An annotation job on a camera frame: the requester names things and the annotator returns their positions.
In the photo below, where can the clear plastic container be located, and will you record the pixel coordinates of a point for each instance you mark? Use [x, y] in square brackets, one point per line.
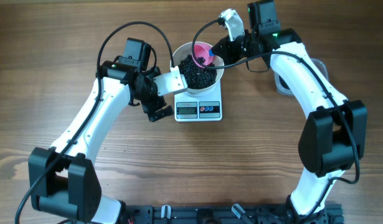
[283, 88]

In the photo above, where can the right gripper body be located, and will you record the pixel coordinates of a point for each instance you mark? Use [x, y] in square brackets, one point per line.
[241, 47]

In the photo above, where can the white digital kitchen scale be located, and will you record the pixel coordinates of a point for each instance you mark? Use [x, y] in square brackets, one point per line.
[202, 106]

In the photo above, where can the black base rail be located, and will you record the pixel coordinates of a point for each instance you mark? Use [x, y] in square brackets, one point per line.
[261, 214]

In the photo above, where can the white plastic bowl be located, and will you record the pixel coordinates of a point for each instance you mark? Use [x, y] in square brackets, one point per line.
[183, 51]

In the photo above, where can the pink scoop with blue handle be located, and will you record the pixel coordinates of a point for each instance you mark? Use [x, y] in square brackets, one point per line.
[203, 50]

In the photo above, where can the black beans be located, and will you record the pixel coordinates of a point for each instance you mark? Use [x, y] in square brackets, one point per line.
[196, 77]

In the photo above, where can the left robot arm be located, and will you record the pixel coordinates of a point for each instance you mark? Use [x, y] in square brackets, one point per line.
[63, 180]

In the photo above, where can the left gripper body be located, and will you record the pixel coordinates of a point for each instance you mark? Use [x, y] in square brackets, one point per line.
[149, 99]

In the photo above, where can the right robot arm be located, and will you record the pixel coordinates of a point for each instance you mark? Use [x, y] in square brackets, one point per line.
[334, 134]

